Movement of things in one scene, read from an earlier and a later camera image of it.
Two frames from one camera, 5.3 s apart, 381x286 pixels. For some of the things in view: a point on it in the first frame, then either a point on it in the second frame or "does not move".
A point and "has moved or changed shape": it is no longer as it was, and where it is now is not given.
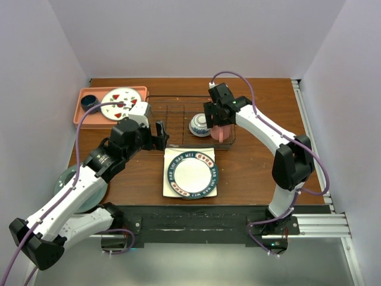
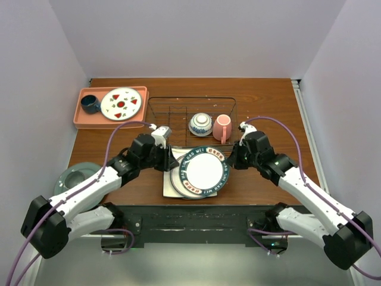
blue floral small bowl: (197, 126) does not move
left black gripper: (161, 137) -> (168, 162)
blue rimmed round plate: (221, 91) -> (247, 128)
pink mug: (220, 133) does not move
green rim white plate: (192, 175) has moved or changed shape
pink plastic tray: (96, 118) does not move
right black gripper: (210, 109) -> (233, 159)
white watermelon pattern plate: (115, 112) does not move
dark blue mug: (88, 101) does not move
